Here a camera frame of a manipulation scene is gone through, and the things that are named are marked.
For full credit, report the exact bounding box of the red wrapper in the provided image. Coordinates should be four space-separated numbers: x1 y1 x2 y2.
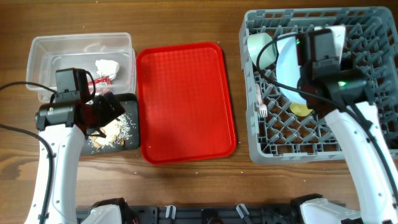
88 77 111 86

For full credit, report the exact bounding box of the yellow cup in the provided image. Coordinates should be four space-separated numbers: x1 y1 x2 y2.
289 103 313 117

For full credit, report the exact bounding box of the white plastic fork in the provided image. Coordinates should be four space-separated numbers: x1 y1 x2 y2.
255 83 267 118

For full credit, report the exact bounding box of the mint green bowl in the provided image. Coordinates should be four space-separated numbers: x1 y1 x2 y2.
247 32 277 71

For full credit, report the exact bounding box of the light blue plate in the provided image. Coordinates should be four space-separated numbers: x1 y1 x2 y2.
276 33 300 88

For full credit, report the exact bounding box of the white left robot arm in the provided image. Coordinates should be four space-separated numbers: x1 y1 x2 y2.
26 68 125 223

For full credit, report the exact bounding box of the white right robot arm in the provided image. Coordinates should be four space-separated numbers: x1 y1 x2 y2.
295 29 397 223

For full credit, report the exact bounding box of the rice food waste pile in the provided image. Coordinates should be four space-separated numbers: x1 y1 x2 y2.
88 114 137 149

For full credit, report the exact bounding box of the black waste tray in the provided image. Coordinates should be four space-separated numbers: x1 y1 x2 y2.
81 93 140 155

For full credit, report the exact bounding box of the clear plastic waste bin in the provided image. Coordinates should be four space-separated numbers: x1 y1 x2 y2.
26 32 136 95

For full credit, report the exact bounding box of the grey dishwasher rack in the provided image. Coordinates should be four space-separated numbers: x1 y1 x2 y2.
239 7 397 164

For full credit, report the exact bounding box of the white crumpled tissue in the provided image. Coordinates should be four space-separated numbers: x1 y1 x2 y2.
95 59 120 80

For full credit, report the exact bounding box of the red serving tray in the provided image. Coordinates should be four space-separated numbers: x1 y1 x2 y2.
136 42 237 165

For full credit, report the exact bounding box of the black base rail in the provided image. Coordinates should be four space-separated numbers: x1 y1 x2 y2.
76 197 346 224

